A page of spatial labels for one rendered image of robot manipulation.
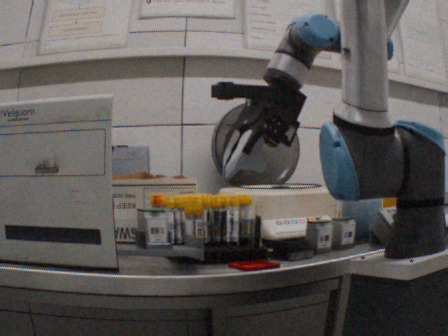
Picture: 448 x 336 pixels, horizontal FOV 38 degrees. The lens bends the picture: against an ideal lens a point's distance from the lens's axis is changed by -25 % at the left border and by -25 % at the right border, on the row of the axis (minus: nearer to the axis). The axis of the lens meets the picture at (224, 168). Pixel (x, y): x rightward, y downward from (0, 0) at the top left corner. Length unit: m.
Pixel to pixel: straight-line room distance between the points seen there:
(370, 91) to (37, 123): 0.56
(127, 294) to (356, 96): 0.50
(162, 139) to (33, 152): 0.83
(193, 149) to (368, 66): 1.02
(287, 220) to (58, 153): 0.68
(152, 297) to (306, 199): 0.58
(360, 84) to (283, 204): 0.69
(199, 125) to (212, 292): 0.80
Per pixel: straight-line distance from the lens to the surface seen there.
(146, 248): 1.36
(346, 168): 1.14
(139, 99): 2.01
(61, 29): 1.95
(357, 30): 1.12
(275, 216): 1.77
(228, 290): 1.37
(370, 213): 1.71
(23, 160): 1.26
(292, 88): 1.48
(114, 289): 1.29
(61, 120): 1.28
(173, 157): 2.05
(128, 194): 1.64
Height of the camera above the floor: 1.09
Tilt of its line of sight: 2 degrees down
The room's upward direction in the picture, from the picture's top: straight up
